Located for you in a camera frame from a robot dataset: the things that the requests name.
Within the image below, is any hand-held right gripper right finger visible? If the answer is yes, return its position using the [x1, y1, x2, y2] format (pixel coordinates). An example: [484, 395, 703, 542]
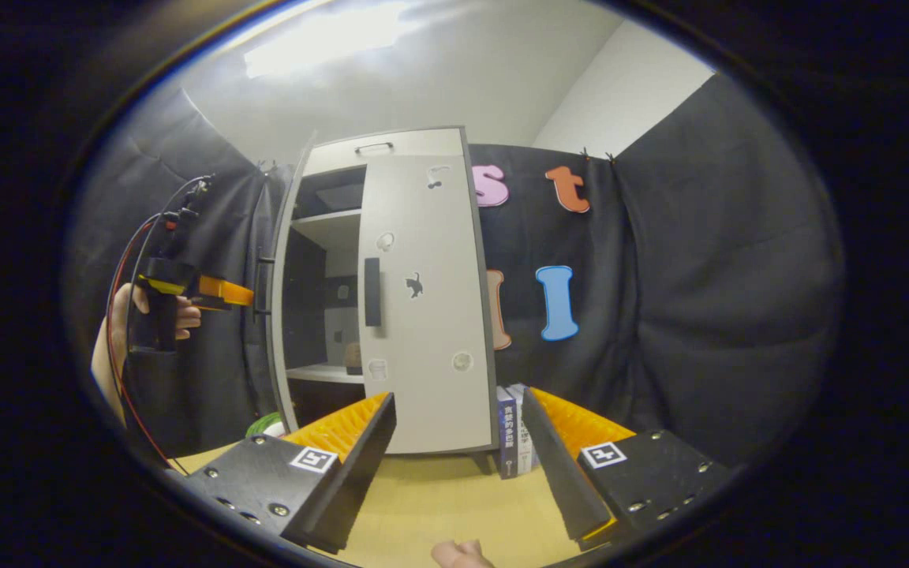
[522, 387, 733, 553]

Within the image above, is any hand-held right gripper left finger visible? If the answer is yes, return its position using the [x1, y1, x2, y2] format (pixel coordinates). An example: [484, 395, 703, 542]
[185, 392, 397, 555]

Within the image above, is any white shoe cabinet door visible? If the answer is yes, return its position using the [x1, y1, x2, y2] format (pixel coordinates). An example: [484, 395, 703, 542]
[265, 134, 317, 433]
[356, 151, 499, 456]

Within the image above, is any white shoe cabinet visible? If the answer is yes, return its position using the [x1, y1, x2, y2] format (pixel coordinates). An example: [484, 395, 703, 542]
[265, 126, 499, 458]

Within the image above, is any white cabinet drawer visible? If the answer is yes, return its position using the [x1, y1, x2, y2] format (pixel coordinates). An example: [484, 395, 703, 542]
[305, 128, 467, 176]

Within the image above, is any white book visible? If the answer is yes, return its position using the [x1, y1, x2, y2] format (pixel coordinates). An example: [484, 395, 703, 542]
[511, 384, 539, 474]

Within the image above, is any blue book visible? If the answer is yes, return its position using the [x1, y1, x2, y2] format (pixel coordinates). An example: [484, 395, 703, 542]
[496, 387, 520, 480]

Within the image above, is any black backdrop cloth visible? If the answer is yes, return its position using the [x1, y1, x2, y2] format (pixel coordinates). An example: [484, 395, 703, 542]
[466, 73, 846, 466]
[68, 87, 297, 458]

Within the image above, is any green white object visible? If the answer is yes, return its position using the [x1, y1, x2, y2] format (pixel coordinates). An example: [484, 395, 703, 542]
[245, 412, 287, 439]

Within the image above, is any black door handle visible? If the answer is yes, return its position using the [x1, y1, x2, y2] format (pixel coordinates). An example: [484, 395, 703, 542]
[254, 251, 275, 318]
[365, 257, 383, 327]

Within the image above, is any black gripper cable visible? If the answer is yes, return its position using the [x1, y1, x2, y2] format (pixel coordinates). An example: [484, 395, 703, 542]
[125, 175, 215, 316]

